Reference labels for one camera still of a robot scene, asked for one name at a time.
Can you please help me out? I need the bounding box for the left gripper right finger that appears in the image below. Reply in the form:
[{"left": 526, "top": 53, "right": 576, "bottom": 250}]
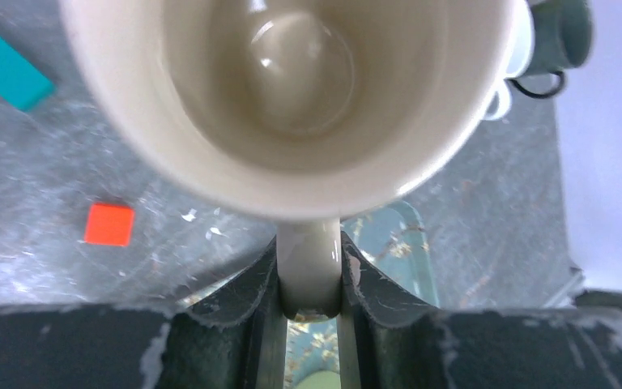
[{"left": 338, "top": 234, "right": 622, "bottom": 388}]

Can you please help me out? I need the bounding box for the dark teal mug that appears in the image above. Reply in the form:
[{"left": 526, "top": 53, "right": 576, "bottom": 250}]
[{"left": 510, "top": 0, "right": 594, "bottom": 100}]

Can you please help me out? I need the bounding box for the red cube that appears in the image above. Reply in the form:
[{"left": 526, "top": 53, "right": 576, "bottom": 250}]
[{"left": 83, "top": 203, "right": 134, "bottom": 246}]

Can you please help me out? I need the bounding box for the cream and green mug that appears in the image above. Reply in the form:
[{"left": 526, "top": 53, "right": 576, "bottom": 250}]
[{"left": 60, "top": 1, "right": 530, "bottom": 321}]

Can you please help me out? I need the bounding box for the teal rectangular block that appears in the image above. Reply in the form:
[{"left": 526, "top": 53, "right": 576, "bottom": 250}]
[{"left": 0, "top": 37, "right": 55, "bottom": 111}]

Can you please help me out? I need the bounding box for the floral teal tray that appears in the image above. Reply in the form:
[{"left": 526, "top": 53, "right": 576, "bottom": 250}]
[{"left": 284, "top": 201, "right": 440, "bottom": 388}]

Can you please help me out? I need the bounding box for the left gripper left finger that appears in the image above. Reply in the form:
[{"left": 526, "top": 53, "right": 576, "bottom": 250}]
[{"left": 0, "top": 244, "right": 287, "bottom": 388}]

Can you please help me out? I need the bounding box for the yellow mug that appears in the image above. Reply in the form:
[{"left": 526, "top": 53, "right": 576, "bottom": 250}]
[{"left": 294, "top": 370, "right": 341, "bottom": 389}]

